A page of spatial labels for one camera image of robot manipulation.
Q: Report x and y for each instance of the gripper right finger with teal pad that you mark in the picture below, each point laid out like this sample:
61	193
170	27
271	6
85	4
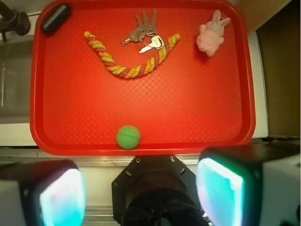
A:
251	185

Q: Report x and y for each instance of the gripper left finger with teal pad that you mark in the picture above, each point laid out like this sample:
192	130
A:
44	193

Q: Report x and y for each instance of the green dimpled ball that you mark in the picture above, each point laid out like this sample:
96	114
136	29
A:
128	137

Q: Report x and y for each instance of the red plastic tray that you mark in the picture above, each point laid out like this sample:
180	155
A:
191	101

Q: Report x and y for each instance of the grey plastic sink basin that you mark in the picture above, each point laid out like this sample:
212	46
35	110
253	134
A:
15	80

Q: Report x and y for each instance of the pink plush bunny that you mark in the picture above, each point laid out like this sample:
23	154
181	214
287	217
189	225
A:
210	36

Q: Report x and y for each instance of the brown cardboard sheet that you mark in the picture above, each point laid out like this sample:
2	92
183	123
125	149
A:
276	24

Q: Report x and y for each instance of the dark oblong capsule object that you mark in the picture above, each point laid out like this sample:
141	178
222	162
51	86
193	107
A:
56	19

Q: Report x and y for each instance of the grey sink faucet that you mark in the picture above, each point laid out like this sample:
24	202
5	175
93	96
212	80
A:
13	21

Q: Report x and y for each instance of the multicolour twisted rope toy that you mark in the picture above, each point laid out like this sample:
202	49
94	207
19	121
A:
125	66

